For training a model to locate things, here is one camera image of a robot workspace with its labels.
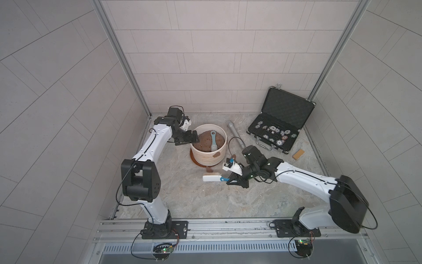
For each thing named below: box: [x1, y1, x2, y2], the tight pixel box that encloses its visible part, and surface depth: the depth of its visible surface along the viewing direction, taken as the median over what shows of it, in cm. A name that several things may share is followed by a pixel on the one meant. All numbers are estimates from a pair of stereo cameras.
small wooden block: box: [292, 148, 305, 161], surface depth 98 cm
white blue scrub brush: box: [202, 172, 230, 183], surface depth 74 cm
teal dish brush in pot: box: [210, 130, 219, 152], surface depth 90 cm
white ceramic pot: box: [191, 123, 228, 167], surface depth 89 cm
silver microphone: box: [226, 119, 247, 148], surface depth 107 cm
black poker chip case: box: [246, 83, 317, 154], surface depth 104 cm
